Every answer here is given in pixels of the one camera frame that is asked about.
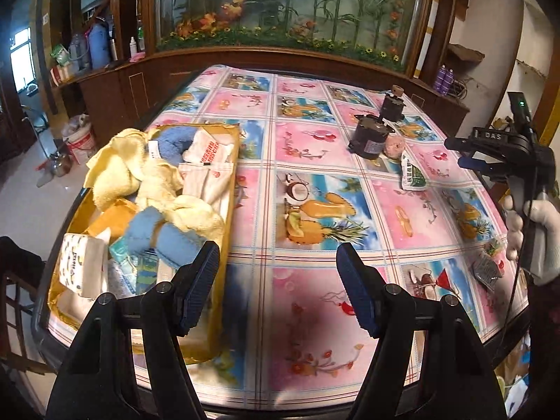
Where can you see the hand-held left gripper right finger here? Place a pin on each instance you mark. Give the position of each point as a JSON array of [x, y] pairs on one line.
[[358, 284]]

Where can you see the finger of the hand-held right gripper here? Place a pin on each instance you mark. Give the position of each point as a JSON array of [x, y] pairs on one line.
[[474, 164], [461, 143]]

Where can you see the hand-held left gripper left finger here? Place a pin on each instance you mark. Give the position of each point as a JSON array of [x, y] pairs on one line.
[[201, 284]]

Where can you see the blue towel with tan band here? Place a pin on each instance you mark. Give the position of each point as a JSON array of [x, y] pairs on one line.
[[175, 240]]

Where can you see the yellow cardboard box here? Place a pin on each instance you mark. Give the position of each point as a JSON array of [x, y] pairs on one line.
[[214, 337]]

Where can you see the landscape print packet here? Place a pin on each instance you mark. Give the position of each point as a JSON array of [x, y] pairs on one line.
[[148, 273]]

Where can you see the teal tissue pack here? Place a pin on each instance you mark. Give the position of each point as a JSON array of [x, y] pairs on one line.
[[122, 253]]

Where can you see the golden yellow packet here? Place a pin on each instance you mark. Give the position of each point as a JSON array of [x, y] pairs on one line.
[[109, 221]]

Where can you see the lemon print tissue pack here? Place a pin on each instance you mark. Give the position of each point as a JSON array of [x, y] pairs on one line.
[[83, 264]]

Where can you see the white packet grey print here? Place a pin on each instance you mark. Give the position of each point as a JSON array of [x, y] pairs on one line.
[[74, 306]]

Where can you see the person's right forearm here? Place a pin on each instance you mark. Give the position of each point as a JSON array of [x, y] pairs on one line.
[[544, 337]]

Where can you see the person's right hand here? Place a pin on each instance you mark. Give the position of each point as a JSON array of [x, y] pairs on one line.
[[547, 236]]

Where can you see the green and white packet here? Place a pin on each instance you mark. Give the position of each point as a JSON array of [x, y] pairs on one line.
[[413, 173]]

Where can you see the purple bottle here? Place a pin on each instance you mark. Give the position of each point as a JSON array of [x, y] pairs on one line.
[[449, 81], [440, 79]]

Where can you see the pink fluffy scrunchie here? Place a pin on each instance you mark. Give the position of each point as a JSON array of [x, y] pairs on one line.
[[395, 146]]

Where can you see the small black motor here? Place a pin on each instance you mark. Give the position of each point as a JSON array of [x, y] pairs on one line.
[[391, 105]]

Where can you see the large black motor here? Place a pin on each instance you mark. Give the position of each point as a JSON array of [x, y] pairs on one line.
[[369, 138]]

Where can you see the white plastic bags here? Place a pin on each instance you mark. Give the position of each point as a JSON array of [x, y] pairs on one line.
[[208, 188]]

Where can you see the dark foil packet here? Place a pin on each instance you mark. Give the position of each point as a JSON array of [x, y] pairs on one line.
[[485, 271]]

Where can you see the white paper roll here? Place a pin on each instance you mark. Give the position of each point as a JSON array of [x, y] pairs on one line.
[[426, 35]]

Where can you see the white packet with red print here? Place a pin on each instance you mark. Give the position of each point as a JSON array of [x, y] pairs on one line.
[[208, 151]]

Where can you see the plain blue towel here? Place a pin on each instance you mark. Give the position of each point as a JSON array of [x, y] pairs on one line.
[[173, 144]]

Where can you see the wooden chair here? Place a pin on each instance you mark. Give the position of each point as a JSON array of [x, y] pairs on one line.
[[22, 271]]

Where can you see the white bucket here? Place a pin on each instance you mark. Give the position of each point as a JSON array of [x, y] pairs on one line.
[[81, 144]]

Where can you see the glass jar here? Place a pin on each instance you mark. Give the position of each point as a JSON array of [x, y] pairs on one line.
[[61, 164]]

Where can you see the fish tank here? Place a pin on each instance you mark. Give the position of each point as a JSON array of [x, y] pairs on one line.
[[284, 4]]

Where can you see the blue thermos bottle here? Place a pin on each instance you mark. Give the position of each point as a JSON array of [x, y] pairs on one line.
[[98, 46]]

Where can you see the clear plastic bottle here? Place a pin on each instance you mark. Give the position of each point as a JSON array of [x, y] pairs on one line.
[[78, 52]]

